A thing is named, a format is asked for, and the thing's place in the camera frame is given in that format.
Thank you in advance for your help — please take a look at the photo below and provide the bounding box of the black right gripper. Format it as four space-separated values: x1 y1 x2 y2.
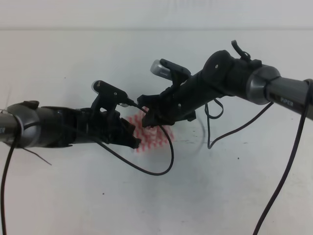
137 86 196 127

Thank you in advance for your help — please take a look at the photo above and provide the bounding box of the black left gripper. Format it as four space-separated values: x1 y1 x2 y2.
78 108 141 149

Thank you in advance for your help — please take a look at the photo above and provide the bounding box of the pink white striped towel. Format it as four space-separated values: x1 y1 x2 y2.
125 110 169 154

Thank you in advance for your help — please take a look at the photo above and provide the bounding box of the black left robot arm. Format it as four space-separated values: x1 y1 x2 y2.
0 101 141 149

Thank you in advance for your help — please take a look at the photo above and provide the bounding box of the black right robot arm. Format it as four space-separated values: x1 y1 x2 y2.
137 41 313 127

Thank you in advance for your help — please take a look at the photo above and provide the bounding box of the black left camera cable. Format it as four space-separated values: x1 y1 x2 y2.
97 99 175 176

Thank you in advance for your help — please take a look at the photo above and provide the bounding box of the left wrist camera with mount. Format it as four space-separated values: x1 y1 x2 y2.
91 80 129 115

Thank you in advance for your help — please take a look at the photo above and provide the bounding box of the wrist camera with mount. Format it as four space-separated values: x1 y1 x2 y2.
150 59 191 87
91 80 129 115

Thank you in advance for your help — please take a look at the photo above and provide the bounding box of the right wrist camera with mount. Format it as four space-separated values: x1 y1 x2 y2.
150 59 191 87

